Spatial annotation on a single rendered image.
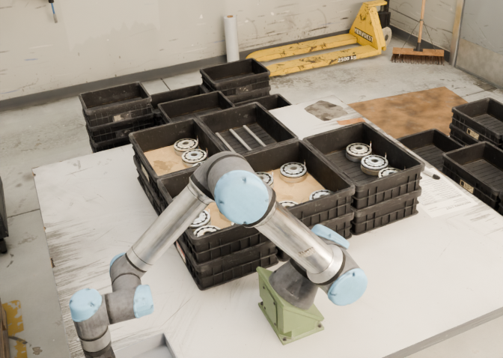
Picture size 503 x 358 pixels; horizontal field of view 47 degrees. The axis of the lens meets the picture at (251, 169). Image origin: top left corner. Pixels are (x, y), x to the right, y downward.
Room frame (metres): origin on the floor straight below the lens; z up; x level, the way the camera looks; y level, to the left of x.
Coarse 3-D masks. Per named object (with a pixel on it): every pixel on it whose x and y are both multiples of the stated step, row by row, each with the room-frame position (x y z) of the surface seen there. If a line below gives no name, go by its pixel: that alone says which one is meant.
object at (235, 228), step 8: (168, 176) 1.76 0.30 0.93; (176, 176) 1.76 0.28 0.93; (160, 184) 1.71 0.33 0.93; (168, 200) 1.61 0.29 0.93; (192, 232) 1.42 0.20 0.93; (216, 232) 1.42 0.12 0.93; (224, 232) 1.42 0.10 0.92; (232, 232) 1.43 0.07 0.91; (192, 240) 1.39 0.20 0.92; (200, 240) 1.39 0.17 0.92; (208, 240) 1.40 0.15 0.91
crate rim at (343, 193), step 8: (280, 144) 1.95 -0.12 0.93; (288, 144) 1.95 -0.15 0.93; (304, 144) 1.94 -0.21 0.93; (256, 152) 1.90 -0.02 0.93; (312, 152) 1.87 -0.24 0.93; (320, 160) 1.81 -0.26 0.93; (352, 184) 1.64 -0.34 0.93; (336, 192) 1.60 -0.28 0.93; (344, 192) 1.60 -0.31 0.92; (352, 192) 1.61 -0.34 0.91; (312, 200) 1.56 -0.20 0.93; (320, 200) 1.56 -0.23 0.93; (328, 200) 1.57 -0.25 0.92; (288, 208) 1.52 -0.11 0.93; (296, 208) 1.52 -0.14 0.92; (304, 208) 1.53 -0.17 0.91
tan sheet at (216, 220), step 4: (212, 204) 1.71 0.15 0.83; (208, 208) 1.69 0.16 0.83; (212, 208) 1.68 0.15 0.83; (216, 208) 1.68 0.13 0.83; (208, 212) 1.66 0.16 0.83; (212, 212) 1.66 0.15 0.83; (216, 212) 1.66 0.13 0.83; (212, 216) 1.63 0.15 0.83; (216, 216) 1.63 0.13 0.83; (212, 220) 1.61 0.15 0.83; (216, 220) 1.61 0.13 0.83; (220, 220) 1.61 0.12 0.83; (224, 220) 1.61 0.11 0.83; (212, 224) 1.59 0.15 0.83; (216, 224) 1.59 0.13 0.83; (220, 224) 1.59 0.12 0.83; (224, 224) 1.59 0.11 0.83; (228, 224) 1.58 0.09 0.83
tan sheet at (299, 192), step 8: (280, 184) 1.81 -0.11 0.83; (288, 184) 1.81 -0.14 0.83; (296, 184) 1.81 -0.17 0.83; (304, 184) 1.80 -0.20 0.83; (312, 184) 1.80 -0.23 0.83; (280, 192) 1.76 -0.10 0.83; (288, 192) 1.75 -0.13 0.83; (296, 192) 1.75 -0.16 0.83; (304, 192) 1.75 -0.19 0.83; (280, 200) 1.71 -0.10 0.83; (288, 200) 1.71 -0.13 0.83; (296, 200) 1.70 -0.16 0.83; (304, 200) 1.70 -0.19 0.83
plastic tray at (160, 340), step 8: (152, 336) 1.17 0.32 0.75; (160, 336) 1.18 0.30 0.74; (136, 344) 1.15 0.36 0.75; (144, 344) 1.16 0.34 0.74; (152, 344) 1.17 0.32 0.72; (160, 344) 1.18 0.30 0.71; (168, 344) 1.15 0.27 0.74; (120, 352) 1.13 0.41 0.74; (128, 352) 1.14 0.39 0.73; (136, 352) 1.15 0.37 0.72; (144, 352) 1.16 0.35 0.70; (152, 352) 1.15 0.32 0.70; (160, 352) 1.15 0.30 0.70; (168, 352) 1.15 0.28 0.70
